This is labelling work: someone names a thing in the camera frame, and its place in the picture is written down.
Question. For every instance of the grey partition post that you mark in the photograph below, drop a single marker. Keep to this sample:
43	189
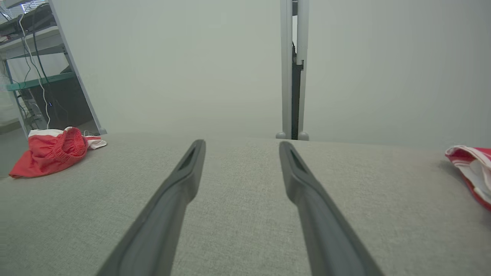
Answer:
286	76
303	96

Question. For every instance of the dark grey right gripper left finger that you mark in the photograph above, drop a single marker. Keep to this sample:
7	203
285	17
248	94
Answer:
161	222

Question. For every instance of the metal shelf rack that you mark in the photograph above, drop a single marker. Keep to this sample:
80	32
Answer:
38	81

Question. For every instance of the red white basketball jersey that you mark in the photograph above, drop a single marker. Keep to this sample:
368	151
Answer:
479	168

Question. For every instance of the red shorts white stripes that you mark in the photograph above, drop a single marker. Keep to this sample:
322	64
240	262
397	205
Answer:
50	153

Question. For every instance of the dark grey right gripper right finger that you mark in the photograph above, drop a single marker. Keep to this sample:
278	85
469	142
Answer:
326	230

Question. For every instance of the white partition panel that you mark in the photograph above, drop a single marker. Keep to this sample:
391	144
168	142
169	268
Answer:
172	65
399	69

